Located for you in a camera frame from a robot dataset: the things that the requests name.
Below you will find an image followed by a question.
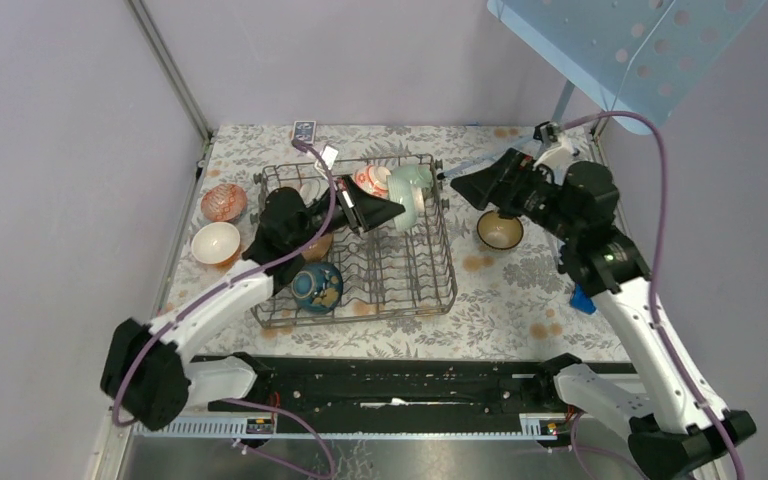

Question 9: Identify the green dotted white bowl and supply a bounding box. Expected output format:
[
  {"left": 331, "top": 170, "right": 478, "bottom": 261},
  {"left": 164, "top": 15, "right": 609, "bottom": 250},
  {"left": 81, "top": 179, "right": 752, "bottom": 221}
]
[{"left": 389, "top": 185, "right": 424, "bottom": 232}]

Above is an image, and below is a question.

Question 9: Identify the blue music stand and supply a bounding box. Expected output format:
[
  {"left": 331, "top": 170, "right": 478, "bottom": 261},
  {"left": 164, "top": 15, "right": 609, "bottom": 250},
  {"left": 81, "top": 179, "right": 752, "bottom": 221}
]
[{"left": 436, "top": 0, "right": 768, "bottom": 180}]

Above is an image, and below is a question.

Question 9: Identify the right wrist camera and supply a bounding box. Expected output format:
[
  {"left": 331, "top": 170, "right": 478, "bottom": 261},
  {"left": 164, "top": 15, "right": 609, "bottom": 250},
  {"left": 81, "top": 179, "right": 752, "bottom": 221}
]
[{"left": 534, "top": 130, "right": 581, "bottom": 175}]

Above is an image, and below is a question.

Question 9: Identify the blue toy block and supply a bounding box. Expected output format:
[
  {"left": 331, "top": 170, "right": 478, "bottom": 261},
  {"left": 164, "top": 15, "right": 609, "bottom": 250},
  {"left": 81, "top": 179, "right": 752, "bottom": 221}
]
[{"left": 569, "top": 284, "right": 597, "bottom": 315}]

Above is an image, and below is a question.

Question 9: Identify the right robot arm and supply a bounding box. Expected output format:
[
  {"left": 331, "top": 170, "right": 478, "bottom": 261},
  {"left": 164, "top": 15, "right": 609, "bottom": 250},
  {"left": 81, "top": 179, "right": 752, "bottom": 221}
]
[{"left": 450, "top": 149, "right": 757, "bottom": 479}]

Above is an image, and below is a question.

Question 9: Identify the playing card box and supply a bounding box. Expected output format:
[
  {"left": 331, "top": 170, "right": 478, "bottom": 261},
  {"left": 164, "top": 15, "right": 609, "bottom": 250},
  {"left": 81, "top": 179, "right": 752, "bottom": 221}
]
[{"left": 292, "top": 120, "right": 317, "bottom": 144}]

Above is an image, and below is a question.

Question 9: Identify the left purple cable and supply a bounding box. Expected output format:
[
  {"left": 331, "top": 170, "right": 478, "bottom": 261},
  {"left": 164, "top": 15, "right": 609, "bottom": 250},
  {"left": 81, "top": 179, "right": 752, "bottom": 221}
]
[{"left": 110, "top": 137, "right": 339, "bottom": 429}]

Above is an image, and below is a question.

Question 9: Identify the dark blue bowl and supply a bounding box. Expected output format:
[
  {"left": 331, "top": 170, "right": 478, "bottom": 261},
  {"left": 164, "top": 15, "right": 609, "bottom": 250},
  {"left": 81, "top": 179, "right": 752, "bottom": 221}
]
[{"left": 290, "top": 262, "right": 344, "bottom": 314}]

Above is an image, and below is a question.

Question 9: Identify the black patterned bowl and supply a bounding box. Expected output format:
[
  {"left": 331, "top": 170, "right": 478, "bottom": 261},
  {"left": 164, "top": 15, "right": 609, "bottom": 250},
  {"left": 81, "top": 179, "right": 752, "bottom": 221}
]
[{"left": 476, "top": 211, "right": 524, "bottom": 251}]

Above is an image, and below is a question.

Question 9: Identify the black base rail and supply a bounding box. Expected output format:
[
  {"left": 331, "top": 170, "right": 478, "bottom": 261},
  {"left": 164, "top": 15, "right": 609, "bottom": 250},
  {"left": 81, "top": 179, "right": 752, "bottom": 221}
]
[{"left": 207, "top": 353, "right": 580, "bottom": 437}]

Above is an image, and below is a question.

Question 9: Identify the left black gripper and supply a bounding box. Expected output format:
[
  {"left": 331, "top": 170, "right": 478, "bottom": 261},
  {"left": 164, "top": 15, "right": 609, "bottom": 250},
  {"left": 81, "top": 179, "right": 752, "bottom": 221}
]
[{"left": 290, "top": 175, "right": 406, "bottom": 250}]

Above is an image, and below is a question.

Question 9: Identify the white blue floral bowl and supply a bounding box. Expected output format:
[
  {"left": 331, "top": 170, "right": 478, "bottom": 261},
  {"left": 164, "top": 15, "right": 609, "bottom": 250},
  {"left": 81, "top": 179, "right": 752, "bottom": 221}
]
[{"left": 299, "top": 180, "right": 323, "bottom": 206}]

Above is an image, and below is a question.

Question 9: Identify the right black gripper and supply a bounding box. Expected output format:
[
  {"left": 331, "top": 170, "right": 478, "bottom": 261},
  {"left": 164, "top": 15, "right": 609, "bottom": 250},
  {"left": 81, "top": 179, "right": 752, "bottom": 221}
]
[{"left": 449, "top": 147, "right": 581, "bottom": 243}]

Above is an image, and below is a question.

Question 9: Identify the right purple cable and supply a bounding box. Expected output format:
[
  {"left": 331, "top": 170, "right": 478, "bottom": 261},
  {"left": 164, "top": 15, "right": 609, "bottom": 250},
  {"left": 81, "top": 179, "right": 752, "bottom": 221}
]
[{"left": 559, "top": 110, "right": 748, "bottom": 480}]

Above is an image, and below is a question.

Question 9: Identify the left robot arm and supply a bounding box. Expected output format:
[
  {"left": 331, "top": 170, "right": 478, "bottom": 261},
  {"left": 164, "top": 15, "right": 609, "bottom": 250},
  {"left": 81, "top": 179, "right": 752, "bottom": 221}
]
[{"left": 100, "top": 175, "right": 405, "bottom": 431}]

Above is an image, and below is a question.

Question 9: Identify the grey wire dish rack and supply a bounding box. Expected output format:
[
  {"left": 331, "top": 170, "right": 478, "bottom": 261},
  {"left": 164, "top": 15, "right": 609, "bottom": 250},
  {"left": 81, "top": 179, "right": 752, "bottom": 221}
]
[{"left": 252, "top": 182, "right": 457, "bottom": 328}]

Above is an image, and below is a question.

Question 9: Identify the pale green bowl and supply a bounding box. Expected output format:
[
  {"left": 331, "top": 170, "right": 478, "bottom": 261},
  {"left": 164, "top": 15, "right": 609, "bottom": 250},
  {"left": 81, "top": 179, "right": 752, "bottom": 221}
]
[{"left": 392, "top": 164, "right": 434, "bottom": 196}]

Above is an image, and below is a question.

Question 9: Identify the blue white zigzag bowl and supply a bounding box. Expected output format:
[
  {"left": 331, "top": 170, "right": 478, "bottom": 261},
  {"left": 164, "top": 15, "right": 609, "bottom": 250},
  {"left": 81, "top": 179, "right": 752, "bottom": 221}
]
[{"left": 200, "top": 183, "right": 248, "bottom": 222}]

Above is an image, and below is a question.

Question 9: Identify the purple cable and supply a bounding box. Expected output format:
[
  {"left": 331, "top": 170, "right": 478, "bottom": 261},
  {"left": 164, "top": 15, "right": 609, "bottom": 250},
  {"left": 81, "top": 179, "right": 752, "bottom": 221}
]
[
  {"left": 110, "top": 137, "right": 339, "bottom": 429},
  {"left": 559, "top": 110, "right": 748, "bottom": 480}
]

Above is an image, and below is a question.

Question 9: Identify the orange bowl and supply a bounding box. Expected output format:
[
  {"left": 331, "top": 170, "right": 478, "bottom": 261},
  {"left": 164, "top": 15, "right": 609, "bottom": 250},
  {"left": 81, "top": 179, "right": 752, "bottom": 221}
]
[{"left": 190, "top": 222, "right": 241, "bottom": 266}]

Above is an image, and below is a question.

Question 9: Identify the brown floral bowl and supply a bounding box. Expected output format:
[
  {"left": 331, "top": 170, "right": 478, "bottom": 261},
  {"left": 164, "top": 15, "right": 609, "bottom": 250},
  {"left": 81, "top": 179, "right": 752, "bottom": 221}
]
[{"left": 302, "top": 233, "right": 334, "bottom": 262}]

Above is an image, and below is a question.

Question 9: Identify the red white bowl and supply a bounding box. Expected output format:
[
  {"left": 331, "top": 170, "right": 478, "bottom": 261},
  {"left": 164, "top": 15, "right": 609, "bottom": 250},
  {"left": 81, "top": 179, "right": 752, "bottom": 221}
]
[{"left": 353, "top": 165, "right": 391, "bottom": 199}]

